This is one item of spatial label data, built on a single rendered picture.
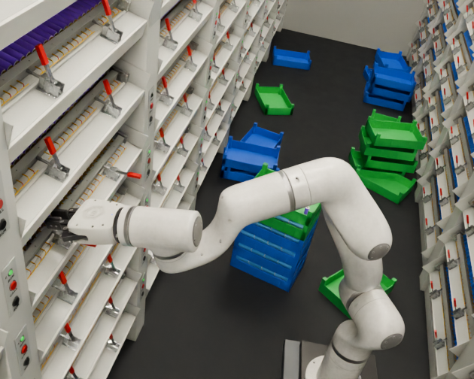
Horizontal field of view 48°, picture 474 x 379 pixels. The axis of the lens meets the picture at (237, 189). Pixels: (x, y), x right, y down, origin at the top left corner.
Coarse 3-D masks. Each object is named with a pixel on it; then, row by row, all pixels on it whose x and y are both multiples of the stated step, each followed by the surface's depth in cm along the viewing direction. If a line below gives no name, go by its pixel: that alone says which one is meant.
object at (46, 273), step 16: (128, 128) 150; (128, 144) 152; (96, 160) 142; (112, 160) 145; (128, 160) 147; (96, 192) 134; (112, 192) 137; (32, 240) 117; (48, 256) 115; (64, 256) 117; (48, 272) 113; (32, 288) 109; (48, 288) 114; (32, 304) 105
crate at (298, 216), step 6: (264, 162) 234; (264, 168) 234; (258, 174) 232; (264, 174) 236; (318, 204) 220; (300, 210) 224; (312, 210) 213; (318, 210) 226; (282, 216) 219; (288, 216) 218; (294, 216) 216; (300, 216) 215; (306, 216) 214; (312, 216) 215; (300, 222) 217; (306, 222) 215
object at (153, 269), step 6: (186, 198) 253; (192, 198) 252; (180, 204) 251; (186, 204) 253; (150, 258) 221; (150, 264) 220; (150, 270) 217; (156, 270) 219; (150, 276) 215; (150, 282) 213
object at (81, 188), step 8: (120, 136) 149; (112, 144) 145; (120, 144) 149; (112, 152) 143; (104, 160) 140; (96, 168) 137; (88, 176) 134; (104, 176) 138; (80, 184) 130; (88, 184) 132; (80, 192) 129; (72, 200) 126; (64, 208) 123; (48, 232) 117; (40, 240) 115; (32, 248) 112; (40, 248) 115; (24, 256) 110; (32, 256) 112; (40, 256) 113; (32, 272) 110
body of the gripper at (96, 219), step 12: (84, 204) 113; (96, 204) 112; (108, 204) 112; (120, 204) 112; (84, 216) 109; (96, 216) 109; (108, 216) 109; (72, 228) 107; (84, 228) 107; (96, 228) 106; (108, 228) 106; (84, 240) 109; (96, 240) 108; (108, 240) 107
